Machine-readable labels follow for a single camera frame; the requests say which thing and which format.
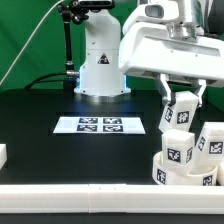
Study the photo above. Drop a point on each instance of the white round stool seat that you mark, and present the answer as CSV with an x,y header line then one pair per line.
x,y
197,175

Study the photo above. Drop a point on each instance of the white left side block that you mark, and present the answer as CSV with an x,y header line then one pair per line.
x,y
3,155

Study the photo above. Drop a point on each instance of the black camera stand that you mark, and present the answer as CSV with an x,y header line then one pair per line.
x,y
76,12

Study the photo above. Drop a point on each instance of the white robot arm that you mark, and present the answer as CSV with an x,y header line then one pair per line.
x,y
100,74

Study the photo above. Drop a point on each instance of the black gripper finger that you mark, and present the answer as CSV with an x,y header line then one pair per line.
x,y
168,97
199,86

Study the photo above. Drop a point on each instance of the white marker sheet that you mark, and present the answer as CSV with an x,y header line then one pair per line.
x,y
99,125

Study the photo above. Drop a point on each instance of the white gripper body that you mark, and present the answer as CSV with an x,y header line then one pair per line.
x,y
147,47

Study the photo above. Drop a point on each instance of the white front rail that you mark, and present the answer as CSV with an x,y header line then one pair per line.
x,y
111,198

